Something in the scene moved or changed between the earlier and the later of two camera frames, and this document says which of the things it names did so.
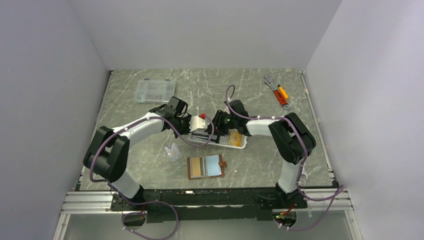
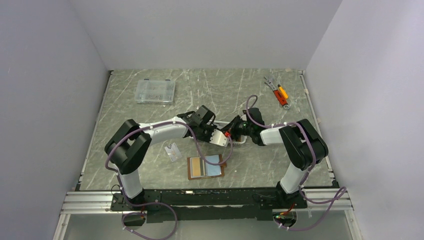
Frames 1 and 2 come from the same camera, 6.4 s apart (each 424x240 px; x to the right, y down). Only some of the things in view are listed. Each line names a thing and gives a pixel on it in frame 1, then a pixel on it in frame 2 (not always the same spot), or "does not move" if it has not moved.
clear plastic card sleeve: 173,153 does not move
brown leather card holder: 205,167 does not move
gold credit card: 196,167 does not move
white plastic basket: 204,138 to 243,140
